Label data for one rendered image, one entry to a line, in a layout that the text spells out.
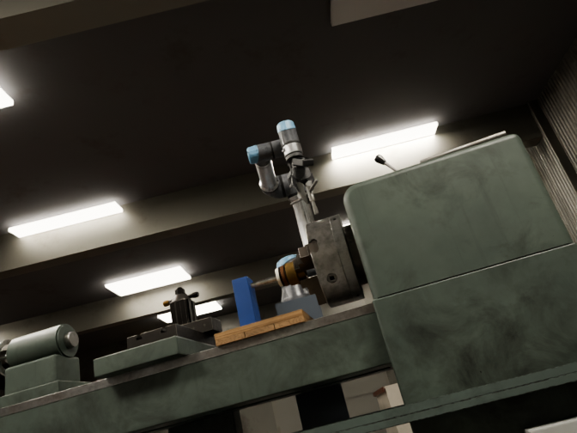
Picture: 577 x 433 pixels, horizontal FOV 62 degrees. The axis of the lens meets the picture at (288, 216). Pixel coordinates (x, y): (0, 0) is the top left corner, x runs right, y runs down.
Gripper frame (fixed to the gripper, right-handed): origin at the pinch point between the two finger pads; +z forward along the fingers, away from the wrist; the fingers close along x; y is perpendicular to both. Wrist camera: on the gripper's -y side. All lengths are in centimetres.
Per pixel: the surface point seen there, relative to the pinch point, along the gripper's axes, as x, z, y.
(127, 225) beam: 71, -136, 368
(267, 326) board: 30, 44, -11
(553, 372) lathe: -27, 76, -57
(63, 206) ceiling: 134, -167, 362
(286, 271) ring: 16.1, 26.0, -0.3
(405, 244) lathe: -12.6, 32.0, -35.4
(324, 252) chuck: 6.7, 25.6, -17.9
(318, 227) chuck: 5.0, 15.6, -14.0
